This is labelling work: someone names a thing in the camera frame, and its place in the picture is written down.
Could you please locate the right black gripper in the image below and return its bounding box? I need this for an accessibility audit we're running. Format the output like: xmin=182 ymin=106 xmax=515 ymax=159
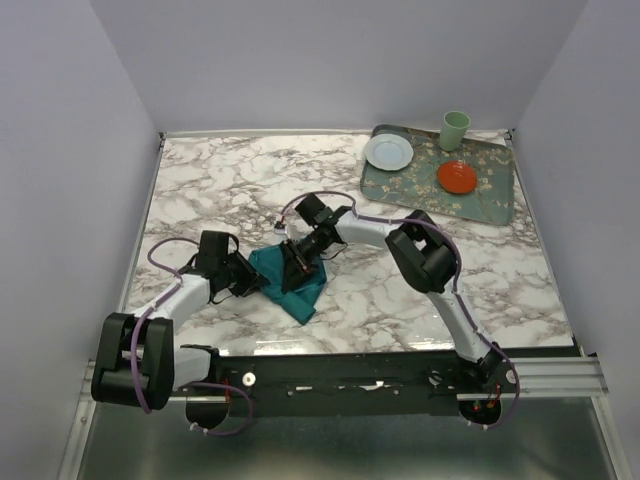
xmin=279 ymin=228 xmax=329 ymax=293

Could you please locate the teal cloth napkin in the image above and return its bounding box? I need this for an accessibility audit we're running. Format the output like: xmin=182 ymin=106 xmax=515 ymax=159
xmin=248 ymin=246 xmax=327 ymax=325

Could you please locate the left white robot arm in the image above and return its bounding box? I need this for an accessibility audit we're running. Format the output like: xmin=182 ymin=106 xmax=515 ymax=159
xmin=91 ymin=230 xmax=268 ymax=413

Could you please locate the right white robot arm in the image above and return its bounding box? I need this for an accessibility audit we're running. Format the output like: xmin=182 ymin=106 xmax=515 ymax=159
xmin=280 ymin=191 xmax=504 ymax=392

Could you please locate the light blue small plate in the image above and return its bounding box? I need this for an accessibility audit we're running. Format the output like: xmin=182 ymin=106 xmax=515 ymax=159
xmin=364 ymin=134 xmax=414 ymax=171

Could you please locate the red small bowl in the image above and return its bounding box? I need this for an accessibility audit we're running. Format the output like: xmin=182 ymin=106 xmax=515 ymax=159
xmin=437 ymin=161 xmax=477 ymax=195

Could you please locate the light green cup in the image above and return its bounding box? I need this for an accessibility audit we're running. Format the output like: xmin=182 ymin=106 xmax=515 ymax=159
xmin=439 ymin=111 xmax=471 ymax=152

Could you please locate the floral green serving tray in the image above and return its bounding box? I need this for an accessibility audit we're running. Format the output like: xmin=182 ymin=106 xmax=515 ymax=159
xmin=358 ymin=123 xmax=515 ymax=226

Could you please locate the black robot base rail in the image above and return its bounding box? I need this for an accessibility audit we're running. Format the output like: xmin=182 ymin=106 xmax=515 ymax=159
xmin=175 ymin=350 xmax=517 ymax=417

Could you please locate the aluminium frame rail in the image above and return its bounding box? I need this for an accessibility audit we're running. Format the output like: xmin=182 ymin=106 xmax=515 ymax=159
xmin=513 ymin=357 xmax=609 ymax=398

